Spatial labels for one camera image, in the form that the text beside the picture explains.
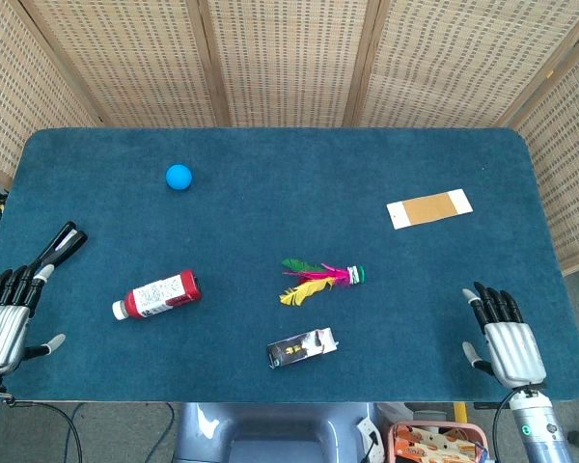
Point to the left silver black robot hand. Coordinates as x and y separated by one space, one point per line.
2 333

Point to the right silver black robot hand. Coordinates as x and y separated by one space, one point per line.
514 349

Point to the colourful feather shuttlecock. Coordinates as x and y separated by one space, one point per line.
321 282

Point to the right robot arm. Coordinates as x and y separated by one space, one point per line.
540 429

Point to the pink basket with snacks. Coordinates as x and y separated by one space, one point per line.
439 443

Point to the red juice bottle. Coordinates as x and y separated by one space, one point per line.
159 295

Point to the white card with tan patch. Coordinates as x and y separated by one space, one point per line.
429 208

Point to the white plug device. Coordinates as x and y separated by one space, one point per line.
370 436

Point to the black opened carton box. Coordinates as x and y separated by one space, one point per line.
296 349

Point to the blue ball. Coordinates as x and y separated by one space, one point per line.
179 177

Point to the blue grey robot torso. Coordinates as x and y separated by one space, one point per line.
275 434

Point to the blue carpet table mat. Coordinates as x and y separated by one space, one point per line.
270 217

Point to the woven bamboo folding screen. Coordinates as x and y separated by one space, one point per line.
289 62

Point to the yellow post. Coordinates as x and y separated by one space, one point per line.
459 412

